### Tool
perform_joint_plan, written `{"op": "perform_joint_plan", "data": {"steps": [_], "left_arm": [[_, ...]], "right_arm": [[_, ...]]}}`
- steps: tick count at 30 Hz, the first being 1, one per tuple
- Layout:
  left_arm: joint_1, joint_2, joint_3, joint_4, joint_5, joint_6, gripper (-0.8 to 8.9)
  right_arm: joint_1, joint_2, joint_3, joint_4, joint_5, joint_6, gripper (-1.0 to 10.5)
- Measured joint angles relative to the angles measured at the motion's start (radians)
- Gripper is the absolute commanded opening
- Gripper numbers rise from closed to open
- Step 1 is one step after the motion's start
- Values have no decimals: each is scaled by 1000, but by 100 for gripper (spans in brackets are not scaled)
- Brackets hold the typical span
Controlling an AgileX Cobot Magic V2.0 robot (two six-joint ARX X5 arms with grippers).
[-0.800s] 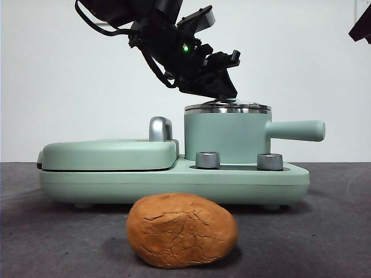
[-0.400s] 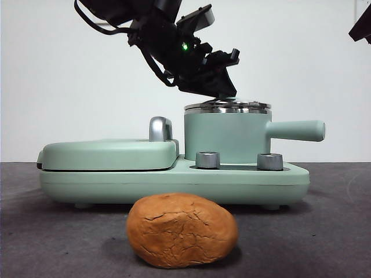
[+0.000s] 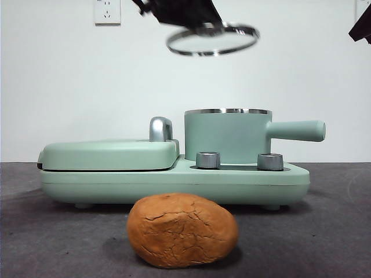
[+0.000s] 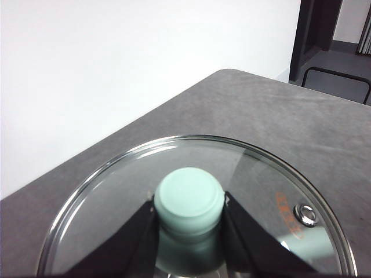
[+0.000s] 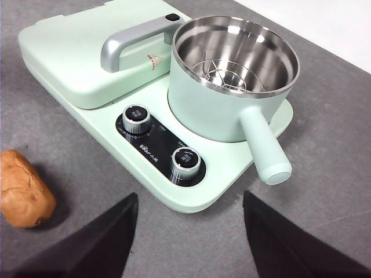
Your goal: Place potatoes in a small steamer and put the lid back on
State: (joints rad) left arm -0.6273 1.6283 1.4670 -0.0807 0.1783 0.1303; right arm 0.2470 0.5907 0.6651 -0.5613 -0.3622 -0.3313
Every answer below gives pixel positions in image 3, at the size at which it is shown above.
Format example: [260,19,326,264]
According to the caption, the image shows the glass lid with green knob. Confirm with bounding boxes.
[166,21,261,57]

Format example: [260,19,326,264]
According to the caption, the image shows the brown potato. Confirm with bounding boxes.
[126,193,239,268]

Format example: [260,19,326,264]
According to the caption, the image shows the silver control knob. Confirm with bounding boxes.
[256,152,284,171]
[195,151,221,169]

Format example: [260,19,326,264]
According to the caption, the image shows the green breakfast machine base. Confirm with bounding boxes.
[39,153,310,210]

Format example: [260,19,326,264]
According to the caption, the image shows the white wall socket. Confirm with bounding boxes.
[355,0,371,25]
[94,0,122,26]

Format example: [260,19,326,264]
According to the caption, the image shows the green pot with side handle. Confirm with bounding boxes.
[184,107,326,164]

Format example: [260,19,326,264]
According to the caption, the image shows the green griddle cover, chrome handle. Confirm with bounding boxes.
[37,116,180,171]

